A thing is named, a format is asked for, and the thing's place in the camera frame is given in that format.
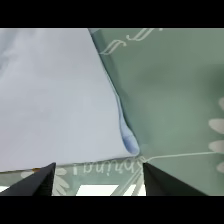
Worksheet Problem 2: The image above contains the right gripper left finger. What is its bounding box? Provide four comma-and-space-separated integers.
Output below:
0, 162, 57, 197

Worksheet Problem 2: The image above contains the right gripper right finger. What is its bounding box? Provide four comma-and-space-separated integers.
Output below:
142, 162, 208, 197

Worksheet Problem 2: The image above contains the light blue shirt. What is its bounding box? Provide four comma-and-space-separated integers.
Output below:
0, 27, 140, 173

